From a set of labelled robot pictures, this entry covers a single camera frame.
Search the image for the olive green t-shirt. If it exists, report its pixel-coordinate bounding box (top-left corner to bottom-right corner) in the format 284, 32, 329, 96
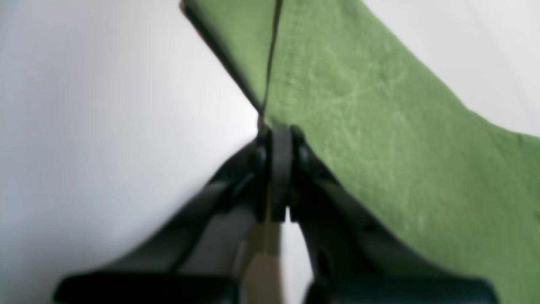
184, 0, 540, 304

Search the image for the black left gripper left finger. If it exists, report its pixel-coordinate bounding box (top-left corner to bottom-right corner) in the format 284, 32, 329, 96
53, 125, 294, 304

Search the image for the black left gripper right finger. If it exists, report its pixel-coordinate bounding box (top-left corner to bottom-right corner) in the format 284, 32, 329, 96
289, 126, 498, 304

